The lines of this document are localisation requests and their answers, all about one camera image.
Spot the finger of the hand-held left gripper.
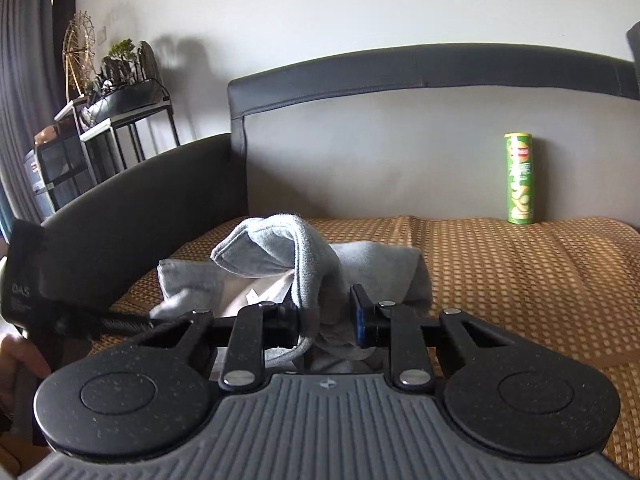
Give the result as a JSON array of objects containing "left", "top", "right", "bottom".
[{"left": 60, "top": 309, "right": 157, "bottom": 344}]

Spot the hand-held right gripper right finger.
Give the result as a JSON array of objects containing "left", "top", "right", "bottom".
[{"left": 350, "top": 284, "right": 517, "bottom": 391}]

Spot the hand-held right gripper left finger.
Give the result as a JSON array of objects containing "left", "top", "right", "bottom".
[{"left": 120, "top": 302, "right": 302, "bottom": 394}]

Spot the grey sweatshirt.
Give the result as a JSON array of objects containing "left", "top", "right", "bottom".
[{"left": 150, "top": 213, "right": 434, "bottom": 376}]

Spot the person's left hand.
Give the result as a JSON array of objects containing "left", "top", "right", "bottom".
[{"left": 0, "top": 333, "right": 52, "bottom": 412}]

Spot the white plastic drawer unit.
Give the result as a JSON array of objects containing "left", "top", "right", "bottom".
[{"left": 29, "top": 150, "right": 57, "bottom": 211}]

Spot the small brown box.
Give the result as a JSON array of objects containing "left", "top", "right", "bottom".
[{"left": 34, "top": 125, "right": 62, "bottom": 147}]

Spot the metal shelf rack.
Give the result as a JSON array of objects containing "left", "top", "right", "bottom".
[{"left": 34, "top": 95, "right": 182, "bottom": 213}]

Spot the brown cardboard box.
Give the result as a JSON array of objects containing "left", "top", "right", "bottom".
[{"left": 0, "top": 430, "right": 48, "bottom": 480}]

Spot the black and white sofa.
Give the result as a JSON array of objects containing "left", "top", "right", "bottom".
[{"left": 40, "top": 44, "right": 640, "bottom": 321}]

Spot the grey curtain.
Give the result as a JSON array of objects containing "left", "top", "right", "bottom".
[{"left": 0, "top": 0, "right": 77, "bottom": 233}]

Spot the black planter with plants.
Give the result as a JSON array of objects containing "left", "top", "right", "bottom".
[{"left": 82, "top": 40, "right": 170, "bottom": 122}]

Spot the green chip can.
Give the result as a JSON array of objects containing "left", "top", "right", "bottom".
[{"left": 503, "top": 132, "right": 536, "bottom": 226}]

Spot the gold wheel ornament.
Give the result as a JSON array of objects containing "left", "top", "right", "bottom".
[{"left": 62, "top": 10, "right": 99, "bottom": 100}]

